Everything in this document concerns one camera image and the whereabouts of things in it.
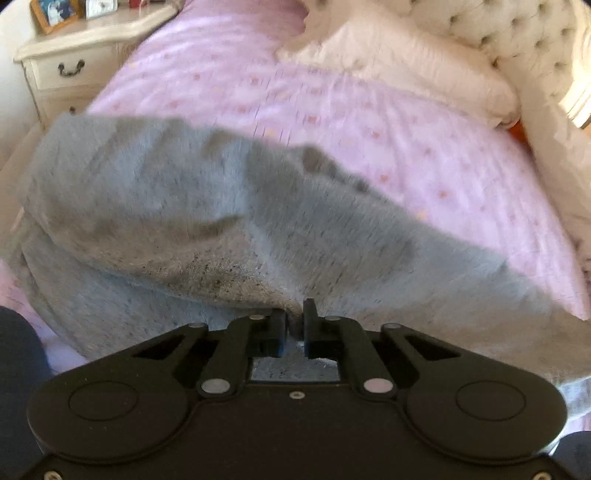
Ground grey knit pants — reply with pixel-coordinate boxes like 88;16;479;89
5;114;590;417

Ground pink patterned bed sheet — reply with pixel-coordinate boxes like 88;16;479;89
1;1;590;373

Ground orange cloth piece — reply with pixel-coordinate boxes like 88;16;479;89
508;121;531;150

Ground cream pillow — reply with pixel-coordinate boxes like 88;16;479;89
276;1;520;128

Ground cream duvet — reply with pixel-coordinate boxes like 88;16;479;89
519;86;590;268

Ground cream bedside table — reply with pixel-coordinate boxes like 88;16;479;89
13;1;184;129

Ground cream tufted headboard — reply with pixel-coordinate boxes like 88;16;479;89
410;0;591;130

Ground small white alarm clock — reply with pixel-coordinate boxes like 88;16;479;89
84;0;118;19

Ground wooden picture frame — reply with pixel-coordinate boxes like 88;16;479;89
30;0;80;35

